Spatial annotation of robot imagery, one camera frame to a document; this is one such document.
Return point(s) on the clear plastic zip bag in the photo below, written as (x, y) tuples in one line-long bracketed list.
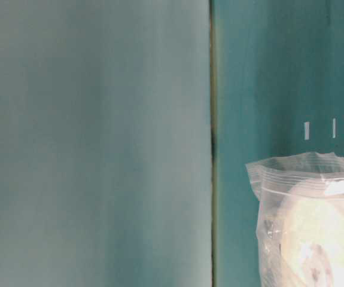
[(271, 180)]

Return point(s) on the white component reel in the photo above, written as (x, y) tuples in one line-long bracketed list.
[(312, 236)]

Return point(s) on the wide white tape strip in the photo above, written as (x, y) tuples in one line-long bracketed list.
[(306, 130)]

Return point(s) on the narrow white tape strip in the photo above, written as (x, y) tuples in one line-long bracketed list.
[(333, 128)]

